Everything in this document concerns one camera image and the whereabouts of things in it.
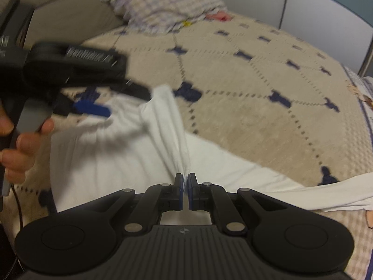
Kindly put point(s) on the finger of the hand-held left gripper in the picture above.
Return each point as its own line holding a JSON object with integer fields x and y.
{"x": 137, "y": 92}
{"x": 93, "y": 110}

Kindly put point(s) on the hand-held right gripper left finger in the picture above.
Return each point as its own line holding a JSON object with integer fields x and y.
{"x": 180, "y": 192}

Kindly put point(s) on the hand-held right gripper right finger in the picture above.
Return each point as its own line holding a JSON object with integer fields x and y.
{"x": 191, "y": 192}

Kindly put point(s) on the white long-sleeve shirt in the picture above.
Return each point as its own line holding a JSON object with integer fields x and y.
{"x": 116, "y": 151}

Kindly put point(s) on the person's left hand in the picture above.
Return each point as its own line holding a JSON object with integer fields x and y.
{"x": 23, "y": 148}

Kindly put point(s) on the grey upholstered headboard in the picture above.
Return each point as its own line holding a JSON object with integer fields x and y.
{"x": 72, "y": 11}

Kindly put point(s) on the small yellow item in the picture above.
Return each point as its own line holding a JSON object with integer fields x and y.
{"x": 186, "y": 23}

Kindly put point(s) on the purple plaid pillow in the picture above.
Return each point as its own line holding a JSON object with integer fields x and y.
{"x": 163, "y": 0}

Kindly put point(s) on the beige patterned blanket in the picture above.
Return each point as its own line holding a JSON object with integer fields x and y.
{"x": 247, "y": 108}

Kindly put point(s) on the pink cloth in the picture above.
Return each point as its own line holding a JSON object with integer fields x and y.
{"x": 218, "y": 16}

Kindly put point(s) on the white and teal wardrobe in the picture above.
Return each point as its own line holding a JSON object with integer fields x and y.
{"x": 306, "y": 11}

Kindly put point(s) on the purple plaid quilt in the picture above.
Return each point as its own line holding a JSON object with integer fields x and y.
{"x": 367, "y": 84}

